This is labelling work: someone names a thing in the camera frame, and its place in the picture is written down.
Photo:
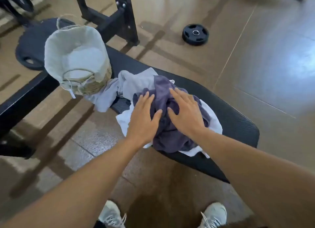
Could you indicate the black rubber weight plate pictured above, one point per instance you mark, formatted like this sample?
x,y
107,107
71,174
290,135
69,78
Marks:
x,y
189,37

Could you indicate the black steel squat rack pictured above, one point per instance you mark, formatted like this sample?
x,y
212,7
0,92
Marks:
x,y
128,18

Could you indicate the person's white shoe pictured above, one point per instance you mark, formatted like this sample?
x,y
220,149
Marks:
x,y
214,214
110,213

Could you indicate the black steel base beam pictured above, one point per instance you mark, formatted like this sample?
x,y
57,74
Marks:
x,y
22,104

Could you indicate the person's left hand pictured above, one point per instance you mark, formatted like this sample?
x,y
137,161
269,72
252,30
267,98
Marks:
x,y
141,122

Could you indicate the light grey towel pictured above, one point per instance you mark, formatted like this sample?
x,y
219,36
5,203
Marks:
x,y
137,82

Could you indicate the person's left forearm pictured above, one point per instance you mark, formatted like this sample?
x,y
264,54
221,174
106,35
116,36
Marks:
x,y
73,193

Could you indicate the person's right white shoe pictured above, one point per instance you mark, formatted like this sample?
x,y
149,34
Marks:
x,y
214,214

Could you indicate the large black weight plate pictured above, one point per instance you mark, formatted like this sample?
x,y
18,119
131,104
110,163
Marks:
x,y
32,43

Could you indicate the black padded weight bench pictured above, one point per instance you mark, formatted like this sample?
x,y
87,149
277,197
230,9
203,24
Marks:
x,y
233,122

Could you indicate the person's right forearm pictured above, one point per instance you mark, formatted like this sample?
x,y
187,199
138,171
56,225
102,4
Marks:
x,y
258,181

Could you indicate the white towel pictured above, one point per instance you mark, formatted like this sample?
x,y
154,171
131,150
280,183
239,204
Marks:
x,y
124,122
83,60

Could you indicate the person's right hand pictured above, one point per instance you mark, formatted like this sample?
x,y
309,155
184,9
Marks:
x,y
188,117

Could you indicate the woven basket with white liner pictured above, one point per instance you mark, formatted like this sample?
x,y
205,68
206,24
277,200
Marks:
x,y
73,38

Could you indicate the person's left white shoe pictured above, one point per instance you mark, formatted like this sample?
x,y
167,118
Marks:
x,y
110,213

